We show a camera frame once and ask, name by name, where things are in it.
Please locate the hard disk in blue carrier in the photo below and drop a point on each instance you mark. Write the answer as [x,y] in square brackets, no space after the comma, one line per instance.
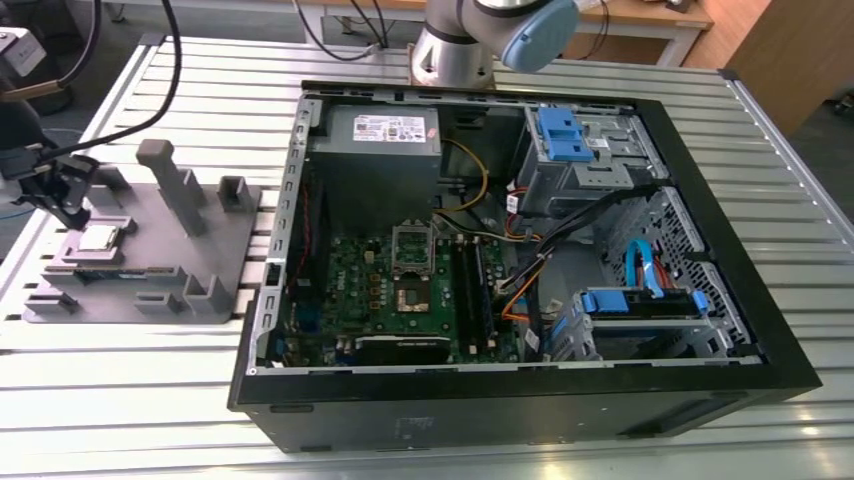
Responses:
[604,301]

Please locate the metal locking lever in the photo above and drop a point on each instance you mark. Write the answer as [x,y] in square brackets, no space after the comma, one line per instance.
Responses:
[437,250]

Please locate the black PC case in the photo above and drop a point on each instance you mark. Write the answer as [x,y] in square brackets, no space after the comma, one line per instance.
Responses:
[468,400]

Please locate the white power supply label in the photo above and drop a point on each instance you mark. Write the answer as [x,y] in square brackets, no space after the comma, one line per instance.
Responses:
[390,129]

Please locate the grey power supply unit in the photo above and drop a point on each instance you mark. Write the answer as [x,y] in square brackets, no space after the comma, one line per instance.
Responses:
[341,130]

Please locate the wooden desk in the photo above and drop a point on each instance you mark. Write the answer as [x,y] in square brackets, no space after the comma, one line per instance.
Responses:
[668,17]

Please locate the silver drive cage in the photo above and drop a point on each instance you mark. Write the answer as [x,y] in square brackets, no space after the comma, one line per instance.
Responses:
[601,175]

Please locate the blue plastic drive bracket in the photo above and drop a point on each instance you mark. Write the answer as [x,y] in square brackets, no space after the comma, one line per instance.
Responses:
[557,135]

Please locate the wooden cabinet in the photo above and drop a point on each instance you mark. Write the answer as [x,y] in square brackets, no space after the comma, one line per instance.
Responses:
[788,50]

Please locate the silver CPU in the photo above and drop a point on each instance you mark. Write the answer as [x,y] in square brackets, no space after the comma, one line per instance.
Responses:
[103,239]

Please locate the silver disk bay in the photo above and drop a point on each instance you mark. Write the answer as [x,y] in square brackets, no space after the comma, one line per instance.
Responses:
[668,324]

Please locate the RAM stick with gold contacts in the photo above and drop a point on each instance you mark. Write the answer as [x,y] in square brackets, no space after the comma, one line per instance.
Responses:
[110,275]

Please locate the grey parts rack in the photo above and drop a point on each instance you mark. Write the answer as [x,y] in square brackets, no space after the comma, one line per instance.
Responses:
[154,250]

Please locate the black RAM slot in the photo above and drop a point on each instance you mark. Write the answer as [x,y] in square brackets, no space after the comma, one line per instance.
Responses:
[476,295]
[464,295]

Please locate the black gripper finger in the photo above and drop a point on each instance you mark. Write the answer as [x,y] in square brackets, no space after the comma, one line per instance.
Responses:
[77,210]
[37,195]

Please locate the green motherboard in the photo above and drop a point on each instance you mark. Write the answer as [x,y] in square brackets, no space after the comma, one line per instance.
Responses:
[354,280]

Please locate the CPU socket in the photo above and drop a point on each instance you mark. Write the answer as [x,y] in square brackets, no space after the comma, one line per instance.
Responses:
[414,297]

